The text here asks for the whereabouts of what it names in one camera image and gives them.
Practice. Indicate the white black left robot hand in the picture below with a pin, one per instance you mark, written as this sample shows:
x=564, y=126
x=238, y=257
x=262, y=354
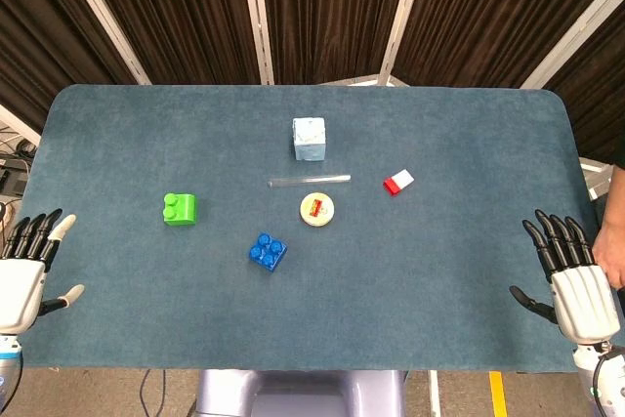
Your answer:
x=17, y=285

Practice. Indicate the green building block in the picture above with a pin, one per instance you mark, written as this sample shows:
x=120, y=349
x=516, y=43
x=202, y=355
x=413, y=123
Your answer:
x=181, y=211

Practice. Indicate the bare person hand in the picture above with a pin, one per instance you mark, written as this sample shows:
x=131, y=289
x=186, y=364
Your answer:
x=612, y=256

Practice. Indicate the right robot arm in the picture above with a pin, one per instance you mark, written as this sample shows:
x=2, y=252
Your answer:
x=605, y=378

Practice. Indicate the person forearm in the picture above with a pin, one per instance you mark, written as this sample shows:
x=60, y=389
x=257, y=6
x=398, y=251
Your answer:
x=619, y=204

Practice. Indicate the blue felt table mat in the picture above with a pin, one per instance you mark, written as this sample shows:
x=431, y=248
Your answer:
x=390, y=290

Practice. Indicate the white screen frame foot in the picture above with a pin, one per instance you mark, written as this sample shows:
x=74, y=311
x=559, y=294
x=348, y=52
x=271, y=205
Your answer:
x=363, y=80
x=596, y=178

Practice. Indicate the light blue cardboard box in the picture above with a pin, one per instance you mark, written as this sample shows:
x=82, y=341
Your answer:
x=308, y=139

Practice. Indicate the blue building block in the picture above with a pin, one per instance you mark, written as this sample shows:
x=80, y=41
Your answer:
x=267, y=252

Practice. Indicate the round cream tin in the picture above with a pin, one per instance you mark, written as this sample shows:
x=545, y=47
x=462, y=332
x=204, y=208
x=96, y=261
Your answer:
x=318, y=209

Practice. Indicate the red and white small box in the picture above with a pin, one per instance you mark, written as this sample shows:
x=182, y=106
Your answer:
x=398, y=182

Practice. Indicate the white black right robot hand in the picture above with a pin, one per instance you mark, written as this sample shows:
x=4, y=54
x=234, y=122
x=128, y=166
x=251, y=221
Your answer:
x=583, y=300

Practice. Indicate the lavender grey robot base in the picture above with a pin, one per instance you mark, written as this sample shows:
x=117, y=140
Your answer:
x=303, y=395

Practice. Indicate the clear plastic test tube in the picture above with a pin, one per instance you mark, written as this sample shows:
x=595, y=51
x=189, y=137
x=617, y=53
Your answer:
x=310, y=180

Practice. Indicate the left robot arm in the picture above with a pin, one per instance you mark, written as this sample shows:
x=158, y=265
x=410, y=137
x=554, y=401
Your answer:
x=7, y=368

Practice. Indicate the brown pleated curtain panel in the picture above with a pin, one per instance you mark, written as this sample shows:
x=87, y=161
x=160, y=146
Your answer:
x=332, y=7
x=171, y=12
x=598, y=104
x=488, y=12
x=44, y=31

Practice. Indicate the white screen frame post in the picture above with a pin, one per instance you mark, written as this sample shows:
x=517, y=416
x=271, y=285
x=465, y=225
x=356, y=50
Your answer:
x=17, y=124
x=405, y=16
x=100, y=14
x=571, y=36
x=256, y=16

